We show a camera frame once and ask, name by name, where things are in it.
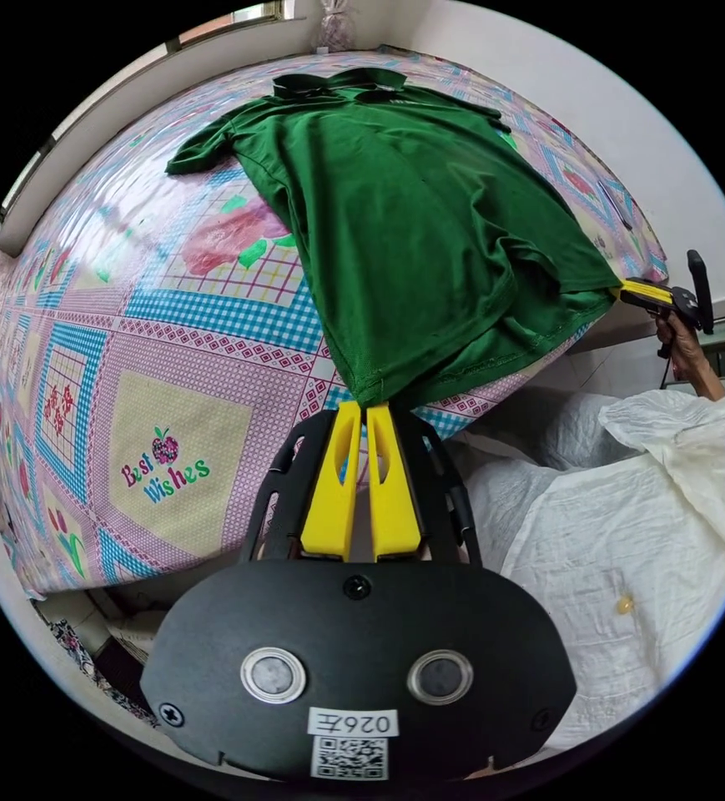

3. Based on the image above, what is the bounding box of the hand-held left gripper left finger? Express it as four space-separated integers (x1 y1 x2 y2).
300 400 363 562

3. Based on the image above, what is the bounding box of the person's right forearm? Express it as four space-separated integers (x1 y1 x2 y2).
687 360 725 403

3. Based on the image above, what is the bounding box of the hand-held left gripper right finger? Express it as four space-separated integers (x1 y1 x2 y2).
366 402 433 560

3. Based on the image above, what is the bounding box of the person's right hand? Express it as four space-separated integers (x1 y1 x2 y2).
652 309 708 384

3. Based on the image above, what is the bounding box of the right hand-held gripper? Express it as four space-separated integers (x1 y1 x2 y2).
618 277 705 333

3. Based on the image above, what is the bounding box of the green t-shirt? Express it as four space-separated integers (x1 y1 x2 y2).
164 67 623 409

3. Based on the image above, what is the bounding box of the bed with printed sheet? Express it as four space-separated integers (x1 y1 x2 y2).
0 43 671 603

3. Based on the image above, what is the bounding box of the tied curtain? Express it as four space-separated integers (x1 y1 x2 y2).
310 0 358 53

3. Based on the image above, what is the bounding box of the person's body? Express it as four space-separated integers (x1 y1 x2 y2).
456 369 725 755

